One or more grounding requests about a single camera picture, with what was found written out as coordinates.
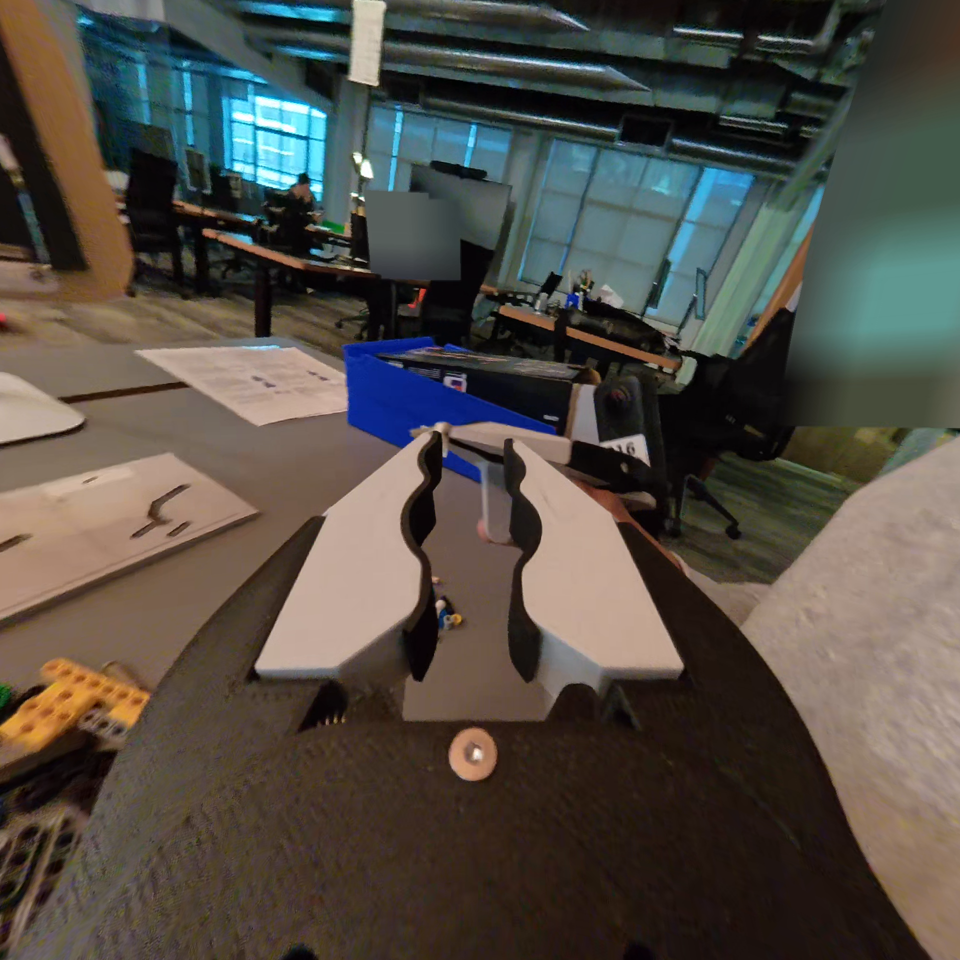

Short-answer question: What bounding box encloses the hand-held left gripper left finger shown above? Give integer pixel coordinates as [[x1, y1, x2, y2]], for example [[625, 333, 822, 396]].
[[255, 431, 445, 685]]

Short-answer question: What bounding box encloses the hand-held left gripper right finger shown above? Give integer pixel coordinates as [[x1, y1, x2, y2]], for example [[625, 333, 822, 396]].
[[502, 438, 686, 720]]

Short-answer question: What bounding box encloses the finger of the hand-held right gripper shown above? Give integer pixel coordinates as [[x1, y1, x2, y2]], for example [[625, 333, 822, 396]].
[[450, 435, 577, 545], [453, 420, 560, 444]]

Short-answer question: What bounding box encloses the person's right forearm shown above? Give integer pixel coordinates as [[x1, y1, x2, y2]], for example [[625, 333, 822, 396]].
[[678, 558, 774, 627]]

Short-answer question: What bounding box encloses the pile of small lego pins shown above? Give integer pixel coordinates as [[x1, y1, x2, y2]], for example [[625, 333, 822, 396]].
[[429, 572, 466, 633]]

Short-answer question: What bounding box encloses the pile of large lego beams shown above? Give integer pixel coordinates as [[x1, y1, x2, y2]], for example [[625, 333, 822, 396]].
[[0, 658, 153, 931]]

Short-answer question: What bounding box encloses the person's right hand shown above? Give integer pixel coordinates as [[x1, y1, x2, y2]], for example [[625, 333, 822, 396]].
[[476, 483, 687, 579]]

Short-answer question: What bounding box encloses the printed cardboard box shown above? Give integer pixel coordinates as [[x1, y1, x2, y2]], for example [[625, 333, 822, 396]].
[[375, 346, 601, 438]]

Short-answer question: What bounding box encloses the cluttered wooden desk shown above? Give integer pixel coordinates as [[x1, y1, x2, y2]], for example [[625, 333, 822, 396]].
[[491, 270, 685, 376]]

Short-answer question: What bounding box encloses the black mesh office chair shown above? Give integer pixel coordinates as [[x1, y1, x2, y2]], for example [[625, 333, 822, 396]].
[[658, 306, 798, 543]]

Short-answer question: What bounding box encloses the blue plastic bin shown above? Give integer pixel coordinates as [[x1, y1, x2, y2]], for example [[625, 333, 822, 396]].
[[343, 341, 562, 483]]

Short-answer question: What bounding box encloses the printed paper sheet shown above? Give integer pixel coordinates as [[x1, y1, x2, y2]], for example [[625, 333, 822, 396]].
[[135, 343, 351, 428]]

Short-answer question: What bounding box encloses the instruction booklet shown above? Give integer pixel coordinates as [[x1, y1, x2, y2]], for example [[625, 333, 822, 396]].
[[0, 452, 262, 628]]

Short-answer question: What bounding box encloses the long wooden office desk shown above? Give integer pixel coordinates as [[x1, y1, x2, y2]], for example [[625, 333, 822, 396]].
[[116, 198, 430, 340]]

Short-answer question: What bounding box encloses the hanging white paper sign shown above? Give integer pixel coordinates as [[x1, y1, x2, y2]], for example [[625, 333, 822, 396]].
[[347, 0, 389, 89]]

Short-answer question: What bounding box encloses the large dark wall screen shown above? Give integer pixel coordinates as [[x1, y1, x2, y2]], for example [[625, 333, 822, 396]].
[[408, 159, 516, 252]]

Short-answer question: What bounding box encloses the wooden support post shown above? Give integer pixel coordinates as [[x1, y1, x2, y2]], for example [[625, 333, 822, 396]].
[[0, 0, 138, 303]]

